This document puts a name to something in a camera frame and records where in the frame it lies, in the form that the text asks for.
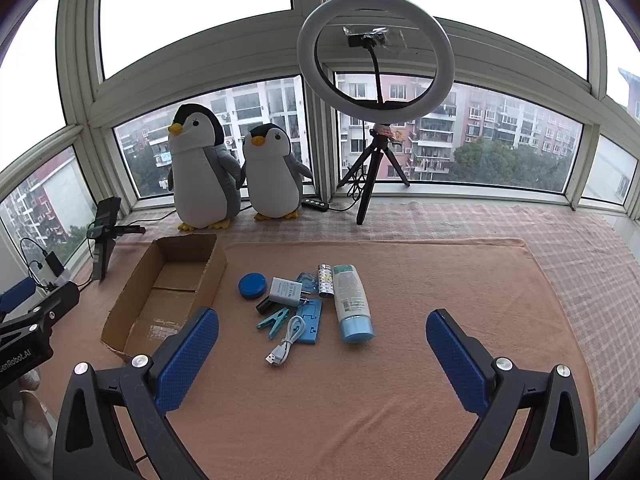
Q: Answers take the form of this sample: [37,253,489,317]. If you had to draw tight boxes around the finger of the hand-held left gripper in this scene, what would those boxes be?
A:
[0,278,37,315]
[0,281,81,333]

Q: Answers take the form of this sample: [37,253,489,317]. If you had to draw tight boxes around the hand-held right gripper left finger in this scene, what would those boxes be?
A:
[52,305,221,480]

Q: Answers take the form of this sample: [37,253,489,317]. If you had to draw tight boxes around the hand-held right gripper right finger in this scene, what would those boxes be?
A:
[425,308,591,480]

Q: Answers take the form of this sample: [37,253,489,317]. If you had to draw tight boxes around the brown cardboard box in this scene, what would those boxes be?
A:
[101,233,228,363]

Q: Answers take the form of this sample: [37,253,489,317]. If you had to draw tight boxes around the white USB cable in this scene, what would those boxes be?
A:
[265,317,303,367]

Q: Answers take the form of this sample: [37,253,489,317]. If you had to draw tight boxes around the blue round tin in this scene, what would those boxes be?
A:
[238,272,269,301]

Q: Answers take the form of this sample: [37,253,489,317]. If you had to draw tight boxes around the white lotion tube blue cap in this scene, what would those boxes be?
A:
[331,264,375,345]

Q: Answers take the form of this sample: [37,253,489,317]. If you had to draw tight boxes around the white USB wall charger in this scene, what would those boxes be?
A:
[268,276,304,307]

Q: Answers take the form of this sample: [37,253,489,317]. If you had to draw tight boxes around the blue plastic phone stand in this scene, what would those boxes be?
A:
[287,297,323,346]

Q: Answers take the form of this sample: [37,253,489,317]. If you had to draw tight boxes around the blue hand sanitizer bottle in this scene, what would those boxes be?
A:
[295,271,321,295]

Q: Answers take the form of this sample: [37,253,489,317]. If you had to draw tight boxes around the patterned small pouch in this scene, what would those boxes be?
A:
[318,262,335,299]

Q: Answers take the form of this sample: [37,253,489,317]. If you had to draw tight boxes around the black power adapter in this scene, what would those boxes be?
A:
[42,252,66,278]

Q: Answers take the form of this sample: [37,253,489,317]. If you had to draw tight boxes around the pale patterned cloth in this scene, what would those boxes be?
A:
[0,370,56,480]

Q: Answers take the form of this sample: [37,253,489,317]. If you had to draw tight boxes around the pink checkered cloth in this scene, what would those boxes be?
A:
[115,200,640,448]

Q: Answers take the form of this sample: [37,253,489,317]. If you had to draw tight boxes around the large penguin plush toy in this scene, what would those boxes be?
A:
[166,103,246,232]

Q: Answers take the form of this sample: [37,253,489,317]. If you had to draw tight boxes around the small penguin plush toy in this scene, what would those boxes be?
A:
[241,123,314,222]

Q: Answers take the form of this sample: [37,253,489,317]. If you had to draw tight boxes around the black tripod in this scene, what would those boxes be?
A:
[337,122,412,226]

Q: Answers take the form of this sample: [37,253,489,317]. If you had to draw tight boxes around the black gooseneck phone holder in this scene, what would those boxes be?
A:
[342,25,408,106]

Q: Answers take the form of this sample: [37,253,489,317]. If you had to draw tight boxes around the black device on grey handle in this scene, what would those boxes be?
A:
[86,197,147,282]

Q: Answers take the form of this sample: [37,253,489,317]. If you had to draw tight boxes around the black cable with inline controller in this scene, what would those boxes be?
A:
[301,165,371,212]

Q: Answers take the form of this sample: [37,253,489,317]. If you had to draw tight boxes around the white ring light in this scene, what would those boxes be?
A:
[296,0,456,126]

